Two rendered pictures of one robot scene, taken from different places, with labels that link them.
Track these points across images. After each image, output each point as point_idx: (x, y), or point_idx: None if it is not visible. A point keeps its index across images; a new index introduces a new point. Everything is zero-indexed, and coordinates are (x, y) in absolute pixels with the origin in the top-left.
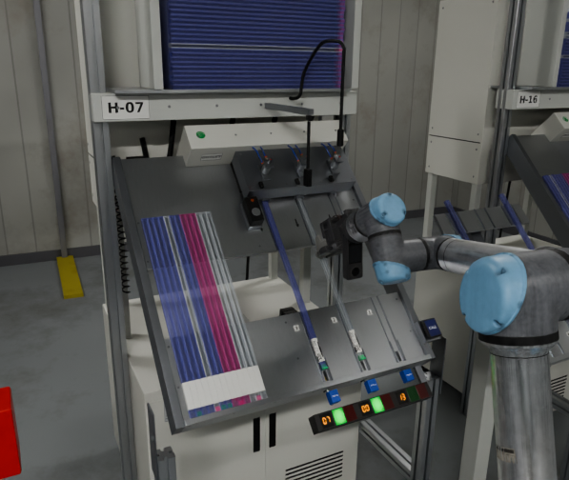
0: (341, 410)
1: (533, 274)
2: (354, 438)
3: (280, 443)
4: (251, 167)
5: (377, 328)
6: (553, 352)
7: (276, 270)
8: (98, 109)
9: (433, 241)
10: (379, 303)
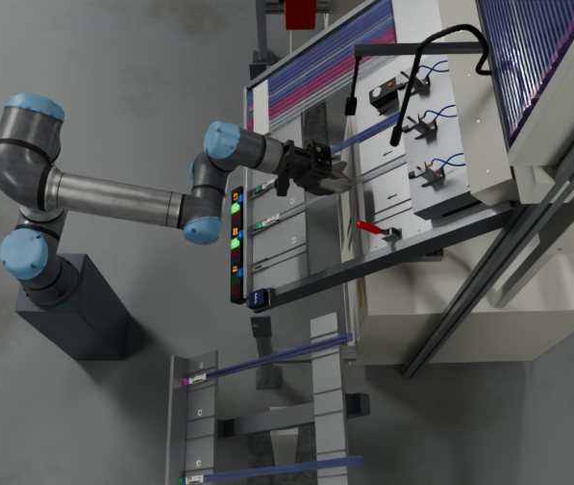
0: (237, 209)
1: (4, 112)
2: (353, 344)
3: (349, 257)
4: (426, 69)
5: (280, 248)
6: (190, 424)
7: None
8: None
9: (196, 195)
10: (299, 253)
